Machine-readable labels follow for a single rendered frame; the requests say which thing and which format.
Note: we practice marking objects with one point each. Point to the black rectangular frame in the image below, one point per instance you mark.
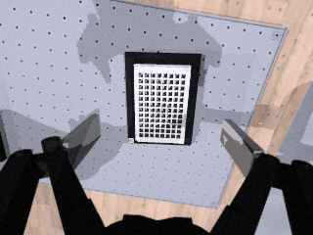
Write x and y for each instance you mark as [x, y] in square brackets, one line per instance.
[193, 60]

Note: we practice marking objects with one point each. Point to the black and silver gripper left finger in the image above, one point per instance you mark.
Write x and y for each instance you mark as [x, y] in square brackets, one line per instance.
[58, 161]

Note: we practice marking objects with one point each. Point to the grey perforated base plate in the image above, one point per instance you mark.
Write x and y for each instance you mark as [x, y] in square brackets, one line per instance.
[62, 61]

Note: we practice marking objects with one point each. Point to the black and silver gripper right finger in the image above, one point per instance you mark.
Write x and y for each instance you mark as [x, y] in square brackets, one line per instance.
[263, 171]

